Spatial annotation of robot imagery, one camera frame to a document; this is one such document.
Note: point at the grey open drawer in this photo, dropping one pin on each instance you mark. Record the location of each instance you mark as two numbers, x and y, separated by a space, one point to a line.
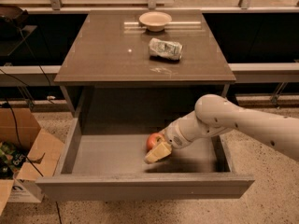
103 160

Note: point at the beige bowl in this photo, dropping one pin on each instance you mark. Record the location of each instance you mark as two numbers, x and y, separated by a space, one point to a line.
155 21

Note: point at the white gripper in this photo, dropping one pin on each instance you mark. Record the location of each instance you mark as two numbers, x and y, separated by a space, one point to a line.
173 136

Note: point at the crumpled chip bag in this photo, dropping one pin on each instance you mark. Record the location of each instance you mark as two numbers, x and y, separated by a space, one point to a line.
165 49

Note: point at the open cardboard box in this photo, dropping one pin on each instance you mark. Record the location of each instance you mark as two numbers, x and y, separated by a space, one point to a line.
28 152

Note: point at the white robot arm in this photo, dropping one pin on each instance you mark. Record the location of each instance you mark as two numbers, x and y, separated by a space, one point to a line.
214 115

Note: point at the green snack bag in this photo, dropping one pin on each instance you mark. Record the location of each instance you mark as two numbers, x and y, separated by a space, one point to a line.
11 159

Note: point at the dark object on shelf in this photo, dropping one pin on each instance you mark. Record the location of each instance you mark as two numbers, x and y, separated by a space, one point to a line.
12 16

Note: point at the red apple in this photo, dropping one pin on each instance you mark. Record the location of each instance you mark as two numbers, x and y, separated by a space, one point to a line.
153 140

